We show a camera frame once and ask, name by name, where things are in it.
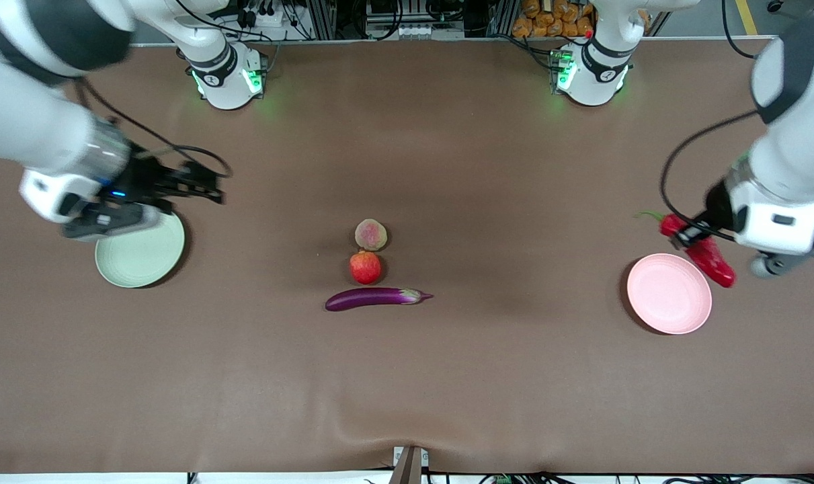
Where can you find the orange packaged goods pile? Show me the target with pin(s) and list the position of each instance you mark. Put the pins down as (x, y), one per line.
(548, 23)

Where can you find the pink round plate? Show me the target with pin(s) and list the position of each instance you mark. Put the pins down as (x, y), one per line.
(669, 294)

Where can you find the black caster wheel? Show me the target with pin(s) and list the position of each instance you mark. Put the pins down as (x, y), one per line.
(775, 5)

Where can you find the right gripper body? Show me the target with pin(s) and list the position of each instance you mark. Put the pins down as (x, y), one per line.
(142, 181)

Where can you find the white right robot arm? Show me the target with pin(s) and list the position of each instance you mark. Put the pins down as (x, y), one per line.
(30, 128)

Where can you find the red pomegranate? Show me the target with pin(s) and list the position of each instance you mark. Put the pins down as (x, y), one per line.
(365, 267)

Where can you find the red chili pepper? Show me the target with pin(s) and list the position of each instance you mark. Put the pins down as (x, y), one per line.
(716, 265)

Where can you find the grey equipment box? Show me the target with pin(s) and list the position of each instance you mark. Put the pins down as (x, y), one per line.
(413, 30)

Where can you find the green-pink peach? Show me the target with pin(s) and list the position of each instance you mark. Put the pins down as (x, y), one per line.
(371, 235)

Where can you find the purple eggplant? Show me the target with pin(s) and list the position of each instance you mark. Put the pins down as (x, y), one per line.
(366, 298)

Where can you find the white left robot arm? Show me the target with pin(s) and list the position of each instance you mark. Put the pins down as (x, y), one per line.
(796, 154)

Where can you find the aluminium frame post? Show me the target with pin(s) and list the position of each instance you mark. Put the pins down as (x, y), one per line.
(502, 17)
(320, 20)

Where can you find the brown table cloth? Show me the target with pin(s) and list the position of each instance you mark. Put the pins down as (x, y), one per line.
(406, 376)

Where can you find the white power strip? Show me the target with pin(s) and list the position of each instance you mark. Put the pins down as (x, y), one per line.
(265, 19)

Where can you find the pale green round plate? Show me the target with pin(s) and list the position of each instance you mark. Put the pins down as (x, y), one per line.
(144, 259)

